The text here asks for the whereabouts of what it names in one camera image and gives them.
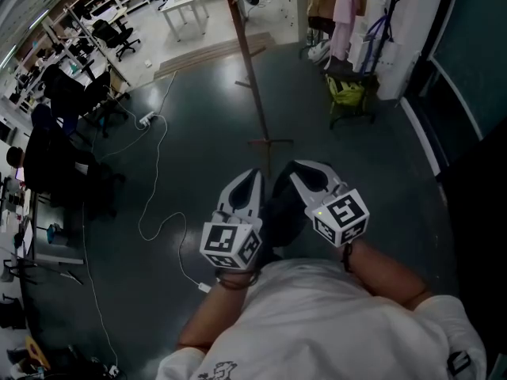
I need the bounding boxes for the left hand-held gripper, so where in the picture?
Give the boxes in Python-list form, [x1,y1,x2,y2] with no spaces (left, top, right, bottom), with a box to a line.
[199,168,265,272]

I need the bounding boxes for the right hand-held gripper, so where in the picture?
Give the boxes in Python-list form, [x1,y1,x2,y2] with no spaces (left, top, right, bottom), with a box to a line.
[288,159,371,249]

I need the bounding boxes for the brown wooden coat rack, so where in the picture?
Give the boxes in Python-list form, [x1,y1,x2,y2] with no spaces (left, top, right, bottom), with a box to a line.
[219,0,295,180]

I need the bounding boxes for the person's right forearm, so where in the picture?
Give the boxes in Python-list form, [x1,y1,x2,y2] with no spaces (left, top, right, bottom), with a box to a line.
[342,239,433,312]

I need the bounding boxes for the person's left forearm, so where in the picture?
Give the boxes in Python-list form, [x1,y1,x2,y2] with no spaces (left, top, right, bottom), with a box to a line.
[176,271,261,352]

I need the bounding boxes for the yellow-green bag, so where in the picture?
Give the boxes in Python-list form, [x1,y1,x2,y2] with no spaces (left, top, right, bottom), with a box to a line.
[325,74,368,112]

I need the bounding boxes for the black metal coat rack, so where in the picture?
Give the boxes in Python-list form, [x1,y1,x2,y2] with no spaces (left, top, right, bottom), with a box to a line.
[358,0,403,78]

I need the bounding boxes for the person's black trousers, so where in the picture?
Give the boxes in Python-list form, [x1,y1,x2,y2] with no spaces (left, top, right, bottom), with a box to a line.
[259,160,332,263]

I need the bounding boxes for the black low trolley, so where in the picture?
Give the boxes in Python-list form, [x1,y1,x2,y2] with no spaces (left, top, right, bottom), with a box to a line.
[328,73,379,131]

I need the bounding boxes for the white shoes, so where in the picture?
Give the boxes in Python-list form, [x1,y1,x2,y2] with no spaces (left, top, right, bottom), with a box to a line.
[307,40,332,63]

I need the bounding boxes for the person's white t-shirt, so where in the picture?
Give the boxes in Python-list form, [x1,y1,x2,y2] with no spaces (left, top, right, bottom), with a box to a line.
[155,257,489,380]

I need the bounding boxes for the wooden floor planks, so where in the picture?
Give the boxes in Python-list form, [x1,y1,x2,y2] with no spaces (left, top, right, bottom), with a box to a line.
[153,32,276,81]

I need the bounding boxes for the pink garment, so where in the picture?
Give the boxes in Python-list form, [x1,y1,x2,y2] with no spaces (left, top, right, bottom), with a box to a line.
[329,0,368,62]

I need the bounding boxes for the black jacket on chair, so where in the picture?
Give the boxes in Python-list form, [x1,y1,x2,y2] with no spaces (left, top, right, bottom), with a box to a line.
[22,123,127,219]

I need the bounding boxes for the white square table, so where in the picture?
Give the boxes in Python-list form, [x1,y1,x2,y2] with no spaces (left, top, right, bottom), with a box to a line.
[159,0,211,42]

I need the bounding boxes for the blue chair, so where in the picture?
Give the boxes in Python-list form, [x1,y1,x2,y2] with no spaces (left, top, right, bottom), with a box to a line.
[30,103,80,139]

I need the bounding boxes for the black wrist cord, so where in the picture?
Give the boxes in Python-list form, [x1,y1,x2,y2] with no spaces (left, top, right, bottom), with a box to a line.
[342,242,355,273]
[213,267,262,291]

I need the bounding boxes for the long white cable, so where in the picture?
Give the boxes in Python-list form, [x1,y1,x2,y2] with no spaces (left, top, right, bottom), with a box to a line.
[137,69,204,288]

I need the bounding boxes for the white door frame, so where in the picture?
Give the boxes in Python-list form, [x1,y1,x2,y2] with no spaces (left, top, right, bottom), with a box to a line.
[398,0,486,178]

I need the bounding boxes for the white bag with blue handles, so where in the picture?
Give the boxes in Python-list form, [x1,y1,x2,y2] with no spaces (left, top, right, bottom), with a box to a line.
[348,13,401,79]

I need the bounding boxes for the thin white cable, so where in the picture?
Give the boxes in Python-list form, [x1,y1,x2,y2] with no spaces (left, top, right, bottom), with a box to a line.
[80,104,120,370]

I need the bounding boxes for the metal frame workbench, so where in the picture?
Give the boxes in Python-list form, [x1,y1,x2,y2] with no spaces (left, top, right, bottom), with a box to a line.
[41,4,132,90]

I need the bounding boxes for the black strap buckle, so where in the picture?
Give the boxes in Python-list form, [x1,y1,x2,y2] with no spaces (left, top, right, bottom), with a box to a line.
[446,350,473,378]

